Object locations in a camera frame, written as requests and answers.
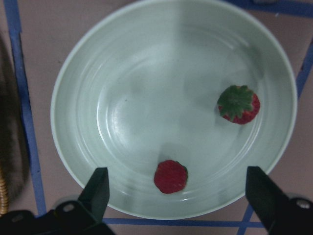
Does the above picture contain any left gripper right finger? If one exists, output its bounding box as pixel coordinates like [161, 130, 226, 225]
[246, 166, 313, 235]

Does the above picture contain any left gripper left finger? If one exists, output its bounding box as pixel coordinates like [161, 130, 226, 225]
[0, 167, 114, 235]

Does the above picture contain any red strawberry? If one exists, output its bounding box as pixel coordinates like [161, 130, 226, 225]
[154, 160, 188, 194]
[217, 85, 261, 125]

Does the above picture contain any light green plate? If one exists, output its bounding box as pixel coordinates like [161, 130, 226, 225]
[51, 0, 297, 219]

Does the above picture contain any wicker fruit basket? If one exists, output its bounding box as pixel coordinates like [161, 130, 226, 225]
[0, 169, 9, 217]

